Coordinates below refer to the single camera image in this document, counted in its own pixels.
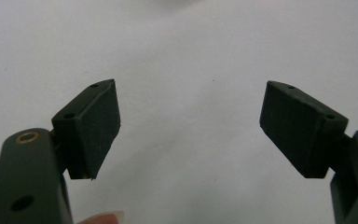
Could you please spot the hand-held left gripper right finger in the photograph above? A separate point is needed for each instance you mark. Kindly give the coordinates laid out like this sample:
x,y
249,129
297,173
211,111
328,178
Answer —
x,y
298,133

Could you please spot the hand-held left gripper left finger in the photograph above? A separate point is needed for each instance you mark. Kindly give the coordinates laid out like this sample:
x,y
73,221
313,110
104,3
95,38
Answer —
x,y
88,130

